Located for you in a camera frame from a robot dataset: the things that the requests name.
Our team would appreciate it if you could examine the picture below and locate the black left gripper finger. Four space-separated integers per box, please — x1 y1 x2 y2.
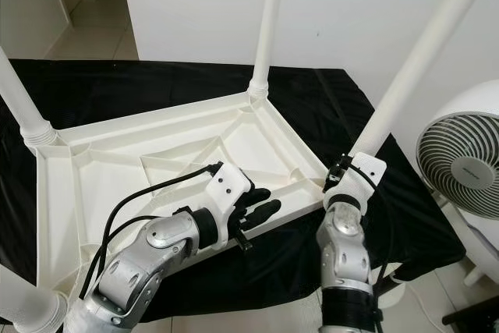
238 198 282 232
242 186 274 210

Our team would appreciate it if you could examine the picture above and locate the black table cloth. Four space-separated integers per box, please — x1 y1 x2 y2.
0 58 470 323

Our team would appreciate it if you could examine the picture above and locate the white plastic children table top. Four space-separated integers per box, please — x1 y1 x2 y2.
37 86 330 304

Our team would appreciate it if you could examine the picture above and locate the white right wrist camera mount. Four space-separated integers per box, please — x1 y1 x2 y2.
323 151 388 211

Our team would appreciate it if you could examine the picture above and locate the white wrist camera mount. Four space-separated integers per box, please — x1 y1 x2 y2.
204 161 255 250
323 151 388 211

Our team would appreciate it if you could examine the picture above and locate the white standing fan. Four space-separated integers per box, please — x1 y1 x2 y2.
414 78 499 289

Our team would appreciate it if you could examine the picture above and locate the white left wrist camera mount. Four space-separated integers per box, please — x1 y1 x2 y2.
204 161 255 250

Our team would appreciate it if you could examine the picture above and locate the black metal floor bar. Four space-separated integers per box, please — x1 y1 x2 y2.
442 297 499 328

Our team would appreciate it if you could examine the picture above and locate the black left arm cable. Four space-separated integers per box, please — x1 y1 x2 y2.
84 214 165 295

